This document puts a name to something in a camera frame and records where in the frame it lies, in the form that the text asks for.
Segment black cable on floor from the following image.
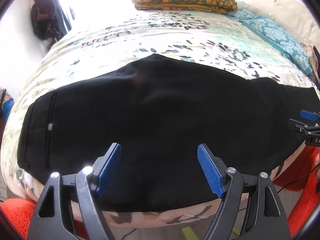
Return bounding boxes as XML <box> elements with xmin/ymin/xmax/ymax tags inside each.
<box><xmin>235</xmin><ymin>163</ymin><xmax>320</xmax><ymax>212</ymax></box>

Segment black pants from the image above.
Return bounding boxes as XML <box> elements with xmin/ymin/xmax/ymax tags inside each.
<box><xmin>17</xmin><ymin>54</ymin><xmax>319</xmax><ymax>212</ymax></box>

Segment dark clothes hanging on wall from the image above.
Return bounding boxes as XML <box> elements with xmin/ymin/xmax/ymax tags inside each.
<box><xmin>30</xmin><ymin>0</ymin><xmax>62</xmax><ymax>49</ymax></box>

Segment floral bed sheet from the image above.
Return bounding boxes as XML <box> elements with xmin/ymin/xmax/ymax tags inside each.
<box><xmin>0</xmin><ymin>7</ymin><xmax>320</xmax><ymax>228</ymax></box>

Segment teal patterned pillow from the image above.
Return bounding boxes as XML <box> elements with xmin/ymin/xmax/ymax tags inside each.
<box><xmin>227</xmin><ymin>7</ymin><xmax>312</xmax><ymax>75</ymax></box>

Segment beige patterned cloth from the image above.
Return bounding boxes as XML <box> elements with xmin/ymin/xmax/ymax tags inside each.
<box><xmin>301</xmin><ymin>42</ymin><xmax>319</xmax><ymax>78</ymax></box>

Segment cream headboard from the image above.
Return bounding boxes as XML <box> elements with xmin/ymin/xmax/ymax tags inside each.
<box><xmin>236</xmin><ymin>0</ymin><xmax>319</xmax><ymax>48</ymax></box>

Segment red orange rug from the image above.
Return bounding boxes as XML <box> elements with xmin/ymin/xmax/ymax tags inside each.
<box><xmin>1</xmin><ymin>146</ymin><xmax>319</xmax><ymax>239</ymax></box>

